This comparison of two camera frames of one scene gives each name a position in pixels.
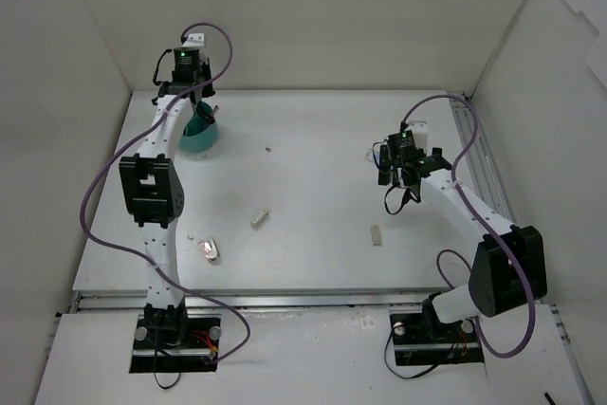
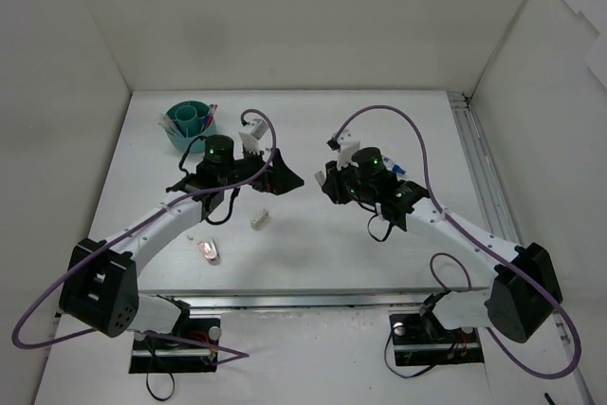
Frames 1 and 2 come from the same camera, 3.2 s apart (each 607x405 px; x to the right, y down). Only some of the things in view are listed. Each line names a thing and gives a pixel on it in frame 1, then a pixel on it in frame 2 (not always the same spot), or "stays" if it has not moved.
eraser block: x=257 y=223 stays
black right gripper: x=384 y=164 → x=335 y=188
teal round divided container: x=201 y=130 stays
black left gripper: x=205 y=87 → x=267 y=178
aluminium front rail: x=272 y=302 stays
